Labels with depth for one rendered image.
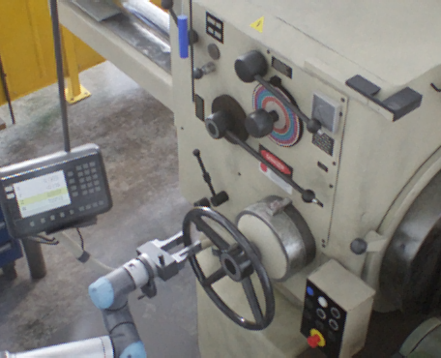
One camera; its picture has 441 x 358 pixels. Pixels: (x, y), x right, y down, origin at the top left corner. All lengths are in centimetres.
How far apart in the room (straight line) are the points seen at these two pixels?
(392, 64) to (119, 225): 246
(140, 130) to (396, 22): 283
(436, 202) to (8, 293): 235
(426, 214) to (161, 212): 224
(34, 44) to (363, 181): 305
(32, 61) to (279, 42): 291
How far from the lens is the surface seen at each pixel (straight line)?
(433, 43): 184
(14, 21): 444
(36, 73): 466
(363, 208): 187
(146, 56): 300
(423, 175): 196
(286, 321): 280
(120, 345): 203
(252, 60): 185
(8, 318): 368
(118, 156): 437
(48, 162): 239
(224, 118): 205
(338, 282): 198
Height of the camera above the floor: 284
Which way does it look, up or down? 43 degrees down
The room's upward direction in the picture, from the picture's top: straight up
